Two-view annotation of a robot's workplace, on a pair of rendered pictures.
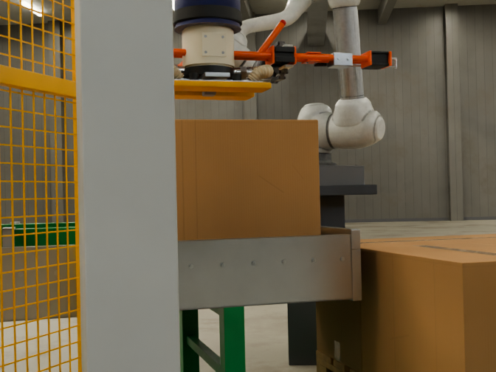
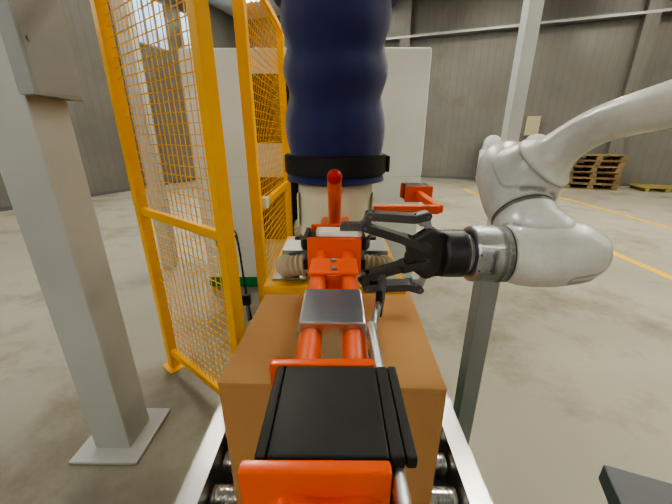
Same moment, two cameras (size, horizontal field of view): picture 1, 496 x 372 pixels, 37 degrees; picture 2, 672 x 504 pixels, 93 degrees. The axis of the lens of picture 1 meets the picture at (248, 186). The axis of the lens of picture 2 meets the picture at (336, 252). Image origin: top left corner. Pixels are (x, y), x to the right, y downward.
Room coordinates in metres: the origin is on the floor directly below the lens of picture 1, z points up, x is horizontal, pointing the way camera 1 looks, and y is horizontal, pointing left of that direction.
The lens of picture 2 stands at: (2.65, -0.60, 1.35)
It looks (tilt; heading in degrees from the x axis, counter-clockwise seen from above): 20 degrees down; 106
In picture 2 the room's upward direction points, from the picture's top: straight up
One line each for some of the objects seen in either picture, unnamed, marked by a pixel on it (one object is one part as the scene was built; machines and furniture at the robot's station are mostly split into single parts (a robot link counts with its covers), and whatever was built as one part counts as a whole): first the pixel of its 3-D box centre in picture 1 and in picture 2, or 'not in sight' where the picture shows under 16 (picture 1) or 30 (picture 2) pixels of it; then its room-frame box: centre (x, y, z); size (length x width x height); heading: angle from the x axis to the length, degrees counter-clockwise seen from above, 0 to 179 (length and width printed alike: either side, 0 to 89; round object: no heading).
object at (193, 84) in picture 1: (215, 81); (297, 254); (2.34, 0.09, 1.08); 0.34 x 0.10 x 0.05; 106
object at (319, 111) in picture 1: (316, 128); not in sight; (3.25, -0.30, 1.00); 0.18 x 0.16 x 0.22; 56
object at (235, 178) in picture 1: (212, 186); (337, 364); (2.44, 0.11, 0.75); 0.60 x 0.40 x 0.40; 104
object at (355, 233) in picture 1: (314, 234); not in sight; (2.53, -0.22, 0.58); 0.70 x 0.03 x 0.06; 16
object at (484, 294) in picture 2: not in sight; (469, 378); (2.86, 0.47, 0.50); 0.07 x 0.07 x 1.00; 16
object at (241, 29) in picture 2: not in sight; (275, 184); (1.65, 1.38, 1.05); 1.17 x 0.10 x 2.10; 106
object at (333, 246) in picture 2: (280, 57); (334, 247); (2.50, -0.12, 1.18); 0.10 x 0.08 x 0.06; 16
